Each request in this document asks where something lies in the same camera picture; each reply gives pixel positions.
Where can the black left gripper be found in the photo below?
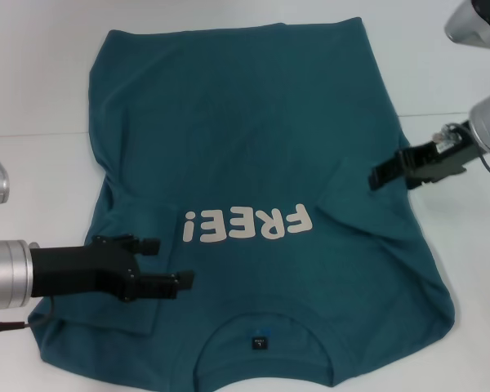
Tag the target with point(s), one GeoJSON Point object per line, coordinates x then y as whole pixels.
{"type": "Point", "coordinates": [77, 269]}

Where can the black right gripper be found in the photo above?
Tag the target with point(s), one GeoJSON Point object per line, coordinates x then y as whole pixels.
{"type": "Point", "coordinates": [441, 161]}

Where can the teal t-shirt with FREE print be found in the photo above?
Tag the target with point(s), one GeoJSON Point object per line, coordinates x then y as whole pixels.
{"type": "Point", "coordinates": [249, 122]}

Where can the clear network plug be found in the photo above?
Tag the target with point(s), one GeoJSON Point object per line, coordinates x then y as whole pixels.
{"type": "Point", "coordinates": [445, 135]}

